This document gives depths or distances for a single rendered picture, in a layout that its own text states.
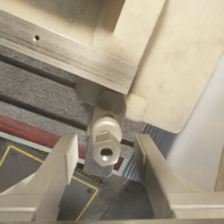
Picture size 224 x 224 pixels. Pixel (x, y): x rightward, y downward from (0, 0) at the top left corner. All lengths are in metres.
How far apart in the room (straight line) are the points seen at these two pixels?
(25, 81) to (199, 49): 0.40
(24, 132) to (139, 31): 0.45
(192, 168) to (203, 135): 0.11
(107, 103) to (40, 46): 0.09
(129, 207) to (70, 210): 0.65
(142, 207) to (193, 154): 1.32
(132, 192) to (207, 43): 1.53
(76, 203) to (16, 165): 0.48
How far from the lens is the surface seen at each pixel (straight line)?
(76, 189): 1.24
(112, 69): 0.18
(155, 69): 0.25
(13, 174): 1.31
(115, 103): 0.20
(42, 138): 0.53
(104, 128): 0.18
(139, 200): 1.76
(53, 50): 0.18
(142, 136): 0.15
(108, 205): 1.77
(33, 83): 0.47
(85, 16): 0.26
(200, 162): 0.59
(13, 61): 0.50
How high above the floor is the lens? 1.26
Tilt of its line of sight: 76 degrees down
